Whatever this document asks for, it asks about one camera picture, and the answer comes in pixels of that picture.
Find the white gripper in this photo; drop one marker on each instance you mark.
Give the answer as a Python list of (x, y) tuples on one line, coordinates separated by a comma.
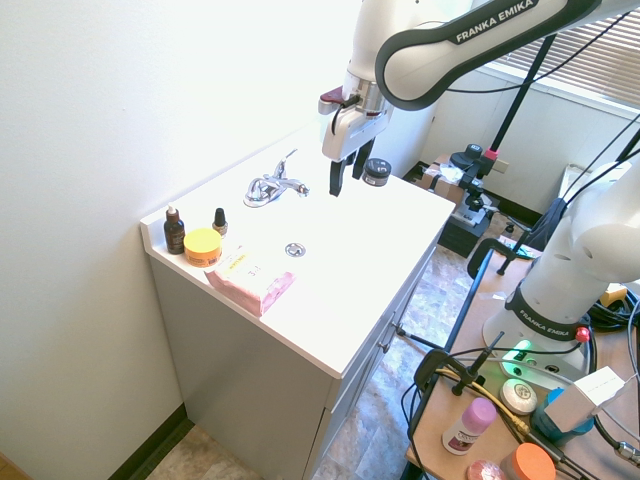
[(350, 131)]

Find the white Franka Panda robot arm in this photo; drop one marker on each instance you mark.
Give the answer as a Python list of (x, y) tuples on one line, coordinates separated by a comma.
[(500, 35)]

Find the black lid jar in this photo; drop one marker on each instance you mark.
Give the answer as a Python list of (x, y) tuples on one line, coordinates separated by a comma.
[(377, 172)]

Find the chrome sink faucet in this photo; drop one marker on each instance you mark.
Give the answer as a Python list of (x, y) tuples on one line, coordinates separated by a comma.
[(274, 185)]

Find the chrome sink drain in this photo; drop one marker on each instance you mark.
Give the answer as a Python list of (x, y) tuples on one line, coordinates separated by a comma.
[(295, 249)]

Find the small dark nail polish bottle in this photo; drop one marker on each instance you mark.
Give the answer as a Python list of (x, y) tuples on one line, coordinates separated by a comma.
[(219, 222)]

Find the pink soap bar package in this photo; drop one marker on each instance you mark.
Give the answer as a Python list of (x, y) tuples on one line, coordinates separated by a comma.
[(250, 282)]

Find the yellow lid cream jar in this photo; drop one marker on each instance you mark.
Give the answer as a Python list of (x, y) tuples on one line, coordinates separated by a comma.
[(202, 247)]

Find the black table clamp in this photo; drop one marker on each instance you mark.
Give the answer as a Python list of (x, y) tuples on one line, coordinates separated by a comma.
[(435, 370), (492, 255)]

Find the brown dropper bottle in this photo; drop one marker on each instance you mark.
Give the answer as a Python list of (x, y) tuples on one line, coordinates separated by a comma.
[(173, 234)]

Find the grey vanity cabinet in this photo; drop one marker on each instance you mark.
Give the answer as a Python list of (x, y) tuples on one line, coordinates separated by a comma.
[(260, 360)]

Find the window blinds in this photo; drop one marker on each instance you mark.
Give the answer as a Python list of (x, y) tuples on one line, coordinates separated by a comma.
[(575, 55)]

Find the pink cap deodorant stick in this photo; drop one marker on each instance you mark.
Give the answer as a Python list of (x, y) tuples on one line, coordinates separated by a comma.
[(467, 425)]

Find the round white soap tin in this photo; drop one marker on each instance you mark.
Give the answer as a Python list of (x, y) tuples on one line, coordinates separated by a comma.
[(519, 396)]

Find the blue container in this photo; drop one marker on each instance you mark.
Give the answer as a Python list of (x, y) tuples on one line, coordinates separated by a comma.
[(560, 422)]

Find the pink round soap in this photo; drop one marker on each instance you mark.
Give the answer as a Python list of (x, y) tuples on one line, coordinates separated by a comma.
[(485, 470)]

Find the white cardboard box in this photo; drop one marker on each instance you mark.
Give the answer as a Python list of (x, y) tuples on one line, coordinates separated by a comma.
[(585, 400)]

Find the orange lid container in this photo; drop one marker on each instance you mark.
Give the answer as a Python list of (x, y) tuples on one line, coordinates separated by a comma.
[(533, 462)]

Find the dark red wrist camera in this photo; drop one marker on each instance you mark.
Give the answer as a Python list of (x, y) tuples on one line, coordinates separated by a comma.
[(332, 100)]

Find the black camera tripod stand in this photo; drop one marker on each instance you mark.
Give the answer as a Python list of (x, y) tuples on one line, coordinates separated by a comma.
[(492, 150)]

